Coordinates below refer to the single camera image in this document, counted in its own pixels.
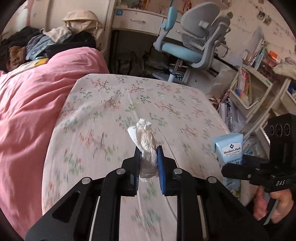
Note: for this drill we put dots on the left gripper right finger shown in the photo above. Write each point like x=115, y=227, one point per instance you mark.
x=166, y=166

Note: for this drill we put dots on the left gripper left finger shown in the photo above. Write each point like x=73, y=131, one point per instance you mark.
x=131, y=175

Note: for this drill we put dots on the white tissue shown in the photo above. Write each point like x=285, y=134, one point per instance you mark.
x=143, y=138

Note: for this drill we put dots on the right hand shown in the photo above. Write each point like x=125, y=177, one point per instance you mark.
x=280, y=204

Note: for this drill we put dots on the floral white bed sheet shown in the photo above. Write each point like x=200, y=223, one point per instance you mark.
x=105, y=118

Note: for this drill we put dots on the white book shelf rack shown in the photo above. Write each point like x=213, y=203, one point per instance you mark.
x=263, y=87

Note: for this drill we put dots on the pink duvet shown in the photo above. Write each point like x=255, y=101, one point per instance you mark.
x=30, y=105

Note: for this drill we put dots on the white desk with drawers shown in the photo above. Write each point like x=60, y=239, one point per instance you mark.
x=145, y=22

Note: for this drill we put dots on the blue grey desk chair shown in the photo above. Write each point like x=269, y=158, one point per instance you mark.
x=204, y=31

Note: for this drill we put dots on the yellow book on bed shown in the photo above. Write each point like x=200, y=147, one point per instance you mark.
x=31, y=65

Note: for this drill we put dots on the beige bag on bed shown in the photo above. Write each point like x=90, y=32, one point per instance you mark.
x=84, y=21

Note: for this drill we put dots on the pile of dark clothes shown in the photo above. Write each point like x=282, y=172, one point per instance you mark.
x=30, y=44

